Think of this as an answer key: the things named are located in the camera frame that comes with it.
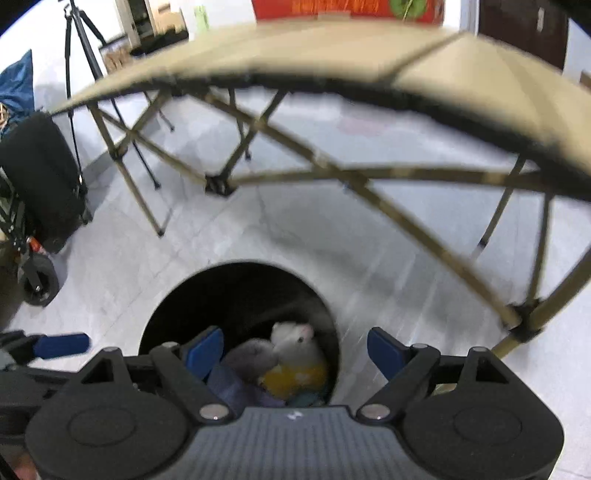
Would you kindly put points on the black cloth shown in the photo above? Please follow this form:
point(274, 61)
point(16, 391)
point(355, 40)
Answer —
point(157, 44)

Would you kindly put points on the grey lavender plush toy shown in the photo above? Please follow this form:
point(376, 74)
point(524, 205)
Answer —
point(251, 357)

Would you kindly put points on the black trash bin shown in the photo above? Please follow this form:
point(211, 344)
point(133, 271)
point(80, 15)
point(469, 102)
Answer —
point(194, 300)

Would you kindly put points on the green bottle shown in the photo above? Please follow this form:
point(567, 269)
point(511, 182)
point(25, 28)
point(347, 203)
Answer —
point(201, 21)

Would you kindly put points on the dark brown door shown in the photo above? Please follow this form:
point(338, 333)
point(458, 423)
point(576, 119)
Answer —
point(521, 27)

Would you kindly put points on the folding cart with wheel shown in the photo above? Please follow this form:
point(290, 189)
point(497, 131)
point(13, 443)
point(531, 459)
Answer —
point(39, 279)

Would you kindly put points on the black tripod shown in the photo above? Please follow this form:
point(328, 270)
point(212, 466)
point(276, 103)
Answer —
point(85, 50)

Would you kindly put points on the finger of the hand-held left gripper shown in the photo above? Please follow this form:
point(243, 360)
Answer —
point(62, 346)

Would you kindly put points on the white yellow plush toy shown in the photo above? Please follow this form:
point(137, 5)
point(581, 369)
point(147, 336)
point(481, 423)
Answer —
point(295, 355)

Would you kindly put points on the blue bag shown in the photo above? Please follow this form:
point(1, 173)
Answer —
point(18, 92)

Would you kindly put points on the blue lavender cloth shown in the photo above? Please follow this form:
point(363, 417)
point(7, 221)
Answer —
point(231, 392)

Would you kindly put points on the black suitcase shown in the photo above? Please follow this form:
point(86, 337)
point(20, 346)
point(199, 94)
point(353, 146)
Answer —
point(41, 180)

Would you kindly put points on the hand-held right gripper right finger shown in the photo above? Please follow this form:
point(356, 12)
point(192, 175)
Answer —
point(385, 351)

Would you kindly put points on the tan folding table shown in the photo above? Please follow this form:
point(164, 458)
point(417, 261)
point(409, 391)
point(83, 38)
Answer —
point(323, 60)

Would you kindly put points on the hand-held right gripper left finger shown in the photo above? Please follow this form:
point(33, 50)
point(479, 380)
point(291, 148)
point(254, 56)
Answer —
point(205, 348)

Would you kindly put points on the red cardboard box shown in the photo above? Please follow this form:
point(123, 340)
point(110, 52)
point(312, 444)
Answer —
point(341, 9)

